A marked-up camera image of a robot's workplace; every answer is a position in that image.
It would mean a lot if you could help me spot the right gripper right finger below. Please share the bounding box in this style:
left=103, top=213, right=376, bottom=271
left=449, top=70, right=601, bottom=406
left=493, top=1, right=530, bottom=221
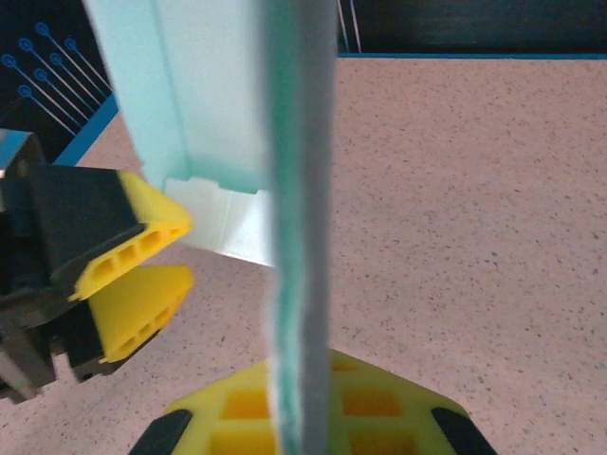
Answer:
left=325, top=349, right=499, bottom=455

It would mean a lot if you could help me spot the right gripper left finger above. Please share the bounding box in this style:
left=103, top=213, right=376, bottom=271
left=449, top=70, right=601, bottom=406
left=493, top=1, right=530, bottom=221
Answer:
left=127, top=358, right=281, bottom=455

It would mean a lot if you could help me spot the light blue paper box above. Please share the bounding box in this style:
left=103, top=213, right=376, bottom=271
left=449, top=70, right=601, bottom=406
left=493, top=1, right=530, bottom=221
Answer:
left=83, top=0, right=340, bottom=455

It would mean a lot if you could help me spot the blue circuit print side panel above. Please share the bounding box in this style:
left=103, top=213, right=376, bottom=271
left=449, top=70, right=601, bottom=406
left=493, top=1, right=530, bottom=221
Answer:
left=0, top=0, right=120, bottom=165

